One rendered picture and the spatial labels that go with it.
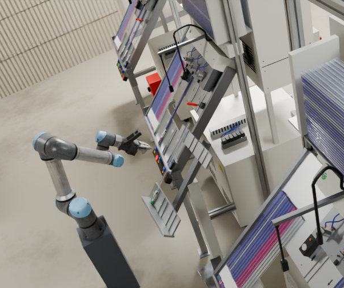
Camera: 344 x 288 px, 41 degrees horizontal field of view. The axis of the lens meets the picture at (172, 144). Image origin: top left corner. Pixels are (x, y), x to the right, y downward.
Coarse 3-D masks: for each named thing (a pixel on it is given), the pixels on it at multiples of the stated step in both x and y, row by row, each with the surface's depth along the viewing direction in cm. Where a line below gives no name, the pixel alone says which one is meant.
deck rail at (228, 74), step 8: (224, 72) 240; (232, 72) 241; (224, 80) 242; (216, 88) 243; (224, 88) 245; (216, 96) 246; (208, 104) 247; (216, 104) 249; (208, 112) 250; (200, 120) 252; (208, 120) 253; (200, 128) 255; (200, 136) 258; (184, 152) 261; (184, 160) 264; (176, 168) 265
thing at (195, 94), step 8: (184, 40) 297; (184, 48) 294; (192, 48) 284; (184, 56) 292; (184, 80) 283; (184, 88) 280; (192, 88) 271; (200, 88) 262; (192, 96) 268; (200, 96) 260; (208, 96) 252; (200, 112) 255
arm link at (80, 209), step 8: (72, 200) 265; (80, 200) 262; (72, 208) 258; (80, 208) 257; (88, 208) 259; (72, 216) 261; (80, 216) 257; (88, 216) 260; (80, 224) 262; (88, 224) 262
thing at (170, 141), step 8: (168, 112) 292; (168, 120) 290; (160, 128) 297; (168, 128) 286; (176, 128) 277; (160, 136) 294; (168, 136) 284; (176, 136) 274; (160, 144) 291; (168, 144) 281; (176, 144) 272; (184, 144) 263; (168, 152) 278; (168, 160) 275
